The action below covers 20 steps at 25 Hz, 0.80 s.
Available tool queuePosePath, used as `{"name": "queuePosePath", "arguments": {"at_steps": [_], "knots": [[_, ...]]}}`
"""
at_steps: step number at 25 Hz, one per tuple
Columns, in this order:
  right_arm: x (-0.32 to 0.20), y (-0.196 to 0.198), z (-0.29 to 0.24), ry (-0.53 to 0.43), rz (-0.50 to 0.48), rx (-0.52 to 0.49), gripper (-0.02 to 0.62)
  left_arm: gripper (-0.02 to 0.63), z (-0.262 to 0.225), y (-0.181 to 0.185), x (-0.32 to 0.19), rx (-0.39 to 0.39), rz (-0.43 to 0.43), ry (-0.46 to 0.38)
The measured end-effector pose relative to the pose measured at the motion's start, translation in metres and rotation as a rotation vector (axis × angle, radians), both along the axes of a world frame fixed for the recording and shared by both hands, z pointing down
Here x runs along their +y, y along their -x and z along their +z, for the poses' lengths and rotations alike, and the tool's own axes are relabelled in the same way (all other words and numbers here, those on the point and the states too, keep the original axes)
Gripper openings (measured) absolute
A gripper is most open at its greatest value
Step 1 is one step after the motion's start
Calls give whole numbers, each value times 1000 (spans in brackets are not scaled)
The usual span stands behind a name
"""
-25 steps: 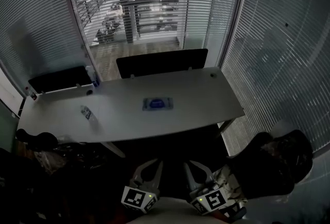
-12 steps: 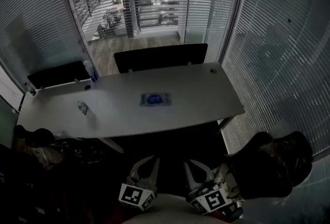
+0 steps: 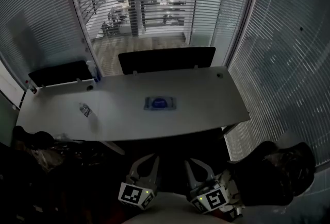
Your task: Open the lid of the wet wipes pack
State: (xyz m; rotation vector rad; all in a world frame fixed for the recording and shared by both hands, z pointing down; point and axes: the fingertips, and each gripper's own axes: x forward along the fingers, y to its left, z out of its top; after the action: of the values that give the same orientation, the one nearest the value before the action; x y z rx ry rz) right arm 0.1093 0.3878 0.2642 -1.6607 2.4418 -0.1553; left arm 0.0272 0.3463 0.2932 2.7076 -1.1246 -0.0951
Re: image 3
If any white desk leg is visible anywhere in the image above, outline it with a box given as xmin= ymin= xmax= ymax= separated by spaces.
xmin=101 ymin=141 xmax=126 ymax=156

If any black bag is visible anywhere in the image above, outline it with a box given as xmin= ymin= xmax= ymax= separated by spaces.
xmin=12 ymin=125 xmax=55 ymax=150

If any small black desk divider panel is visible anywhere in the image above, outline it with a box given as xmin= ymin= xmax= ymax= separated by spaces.
xmin=28 ymin=60 xmax=95 ymax=88

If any blue wet wipes pack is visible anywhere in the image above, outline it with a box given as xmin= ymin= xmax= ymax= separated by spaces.
xmin=143 ymin=96 xmax=177 ymax=111

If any white venetian window blind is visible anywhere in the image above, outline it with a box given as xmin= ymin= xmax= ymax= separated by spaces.
xmin=64 ymin=0 xmax=259 ymax=76

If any large black desk divider panel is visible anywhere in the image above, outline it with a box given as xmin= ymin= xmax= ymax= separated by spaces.
xmin=118 ymin=46 xmax=216 ymax=75

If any clear plastic water bottle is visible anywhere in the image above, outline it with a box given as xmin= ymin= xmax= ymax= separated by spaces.
xmin=78 ymin=101 xmax=99 ymax=128

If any blue oval wipes pack lid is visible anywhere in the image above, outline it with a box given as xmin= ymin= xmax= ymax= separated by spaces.
xmin=151 ymin=98 xmax=167 ymax=109

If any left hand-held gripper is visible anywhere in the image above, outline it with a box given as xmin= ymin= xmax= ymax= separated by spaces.
xmin=118 ymin=153 xmax=161 ymax=211

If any black office chair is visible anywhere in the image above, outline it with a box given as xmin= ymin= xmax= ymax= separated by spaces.
xmin=227 ymin=141 xmax=317 ymax=207

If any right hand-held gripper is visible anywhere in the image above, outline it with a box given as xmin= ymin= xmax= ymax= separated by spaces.
xmin=183 ymin=158 xmax=245 ymax=219

